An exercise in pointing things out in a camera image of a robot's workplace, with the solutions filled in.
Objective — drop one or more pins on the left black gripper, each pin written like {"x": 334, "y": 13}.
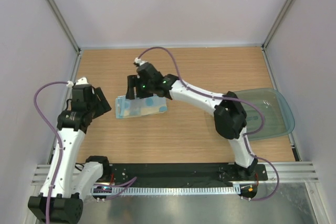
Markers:
{"x": 104, "y": 103}

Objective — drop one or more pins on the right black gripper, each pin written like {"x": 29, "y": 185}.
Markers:
{"x": 133, "y": 81}

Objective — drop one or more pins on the blue cartoon mouse towel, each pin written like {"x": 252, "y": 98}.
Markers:
{"x": 125, "y": 108}

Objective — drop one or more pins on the teal transparent plastic tub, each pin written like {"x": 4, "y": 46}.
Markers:
{"x": 279, "y": 120}

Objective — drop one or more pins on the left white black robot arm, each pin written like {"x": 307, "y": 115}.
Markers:
{"x": 61, "y": 197}

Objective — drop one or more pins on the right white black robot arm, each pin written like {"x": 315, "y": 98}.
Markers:
{"x": 229, "y": 114}

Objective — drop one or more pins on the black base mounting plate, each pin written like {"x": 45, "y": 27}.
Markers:
{"x": 170, "y": 173}

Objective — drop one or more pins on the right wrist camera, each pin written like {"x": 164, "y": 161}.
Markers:
{"x": 147, "y": 72}

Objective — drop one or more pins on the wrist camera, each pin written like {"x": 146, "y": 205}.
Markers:
{"x": 82, "y": 91}
{"x": 147, "y": 72}

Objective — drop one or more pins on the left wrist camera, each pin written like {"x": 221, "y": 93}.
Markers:
{"x": 82, "y": 91}

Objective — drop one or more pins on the white slotted cable duct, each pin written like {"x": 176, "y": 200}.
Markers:
{"x": 134, "y": 191}

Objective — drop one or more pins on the aluminium frame rail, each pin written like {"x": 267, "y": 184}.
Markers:
{"x": 291, "y": 172}

